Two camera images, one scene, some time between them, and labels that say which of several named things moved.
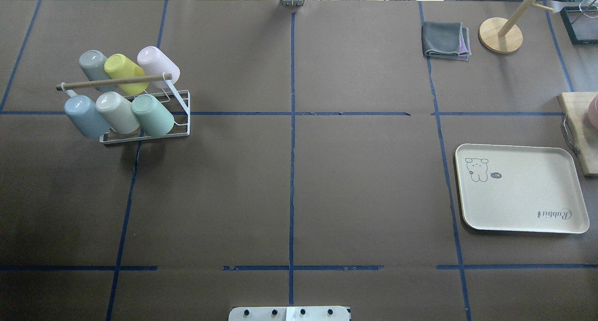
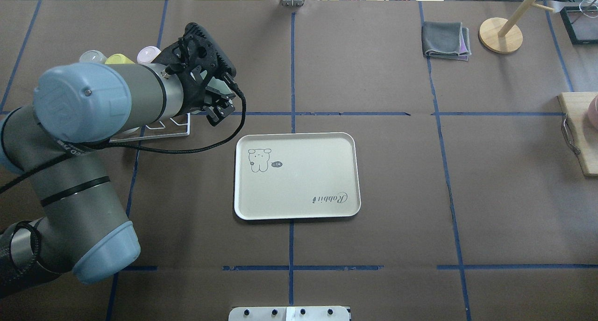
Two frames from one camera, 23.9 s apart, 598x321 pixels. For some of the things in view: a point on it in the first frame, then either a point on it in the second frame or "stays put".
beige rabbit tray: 520,188 to 290,175
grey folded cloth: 445,40 stays put
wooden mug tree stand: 502,36 stays put
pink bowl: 593,112 stays put
